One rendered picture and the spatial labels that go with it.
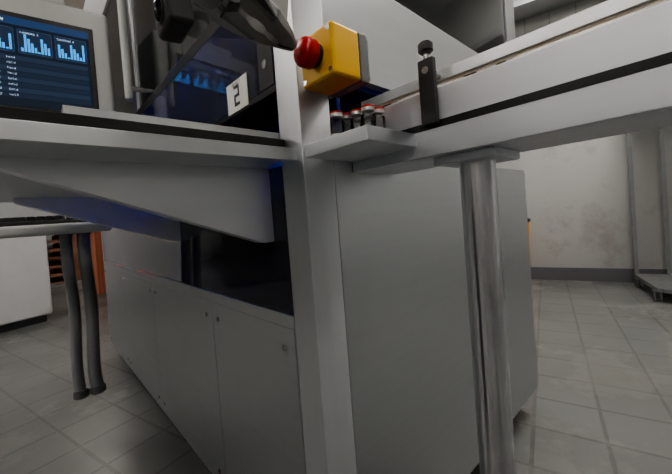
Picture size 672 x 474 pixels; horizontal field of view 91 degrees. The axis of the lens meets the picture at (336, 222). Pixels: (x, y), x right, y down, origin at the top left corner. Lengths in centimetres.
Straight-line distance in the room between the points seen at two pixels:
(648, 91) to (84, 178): 61
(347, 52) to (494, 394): 52
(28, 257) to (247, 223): 353
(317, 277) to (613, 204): 343
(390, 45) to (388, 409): 72
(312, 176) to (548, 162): 336
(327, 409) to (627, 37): 60
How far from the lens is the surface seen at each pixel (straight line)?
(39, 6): 161
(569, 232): 377
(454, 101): 50
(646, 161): 383
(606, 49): 45
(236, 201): 57
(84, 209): 102
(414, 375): 78
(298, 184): 53
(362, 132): 44
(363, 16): 74
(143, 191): 53
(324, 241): 54
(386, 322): 67
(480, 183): 51
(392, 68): 76
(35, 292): 406
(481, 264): 52
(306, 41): 50
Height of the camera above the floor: 77
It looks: 1 degrees down
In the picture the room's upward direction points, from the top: 4 degrees counter-clockwise
